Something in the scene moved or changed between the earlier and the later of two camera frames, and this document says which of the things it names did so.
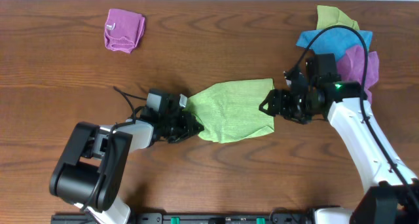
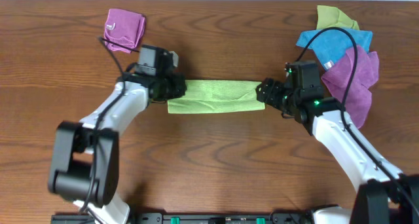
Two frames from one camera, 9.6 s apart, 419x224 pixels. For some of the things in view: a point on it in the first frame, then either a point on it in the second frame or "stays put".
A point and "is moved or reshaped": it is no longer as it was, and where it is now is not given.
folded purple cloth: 124,30 stays put
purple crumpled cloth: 351,67 stays put
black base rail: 196,219 stays put
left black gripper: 187,122 to 181,86
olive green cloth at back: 329,16 stays put
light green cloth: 230,111 is moved or reshaped
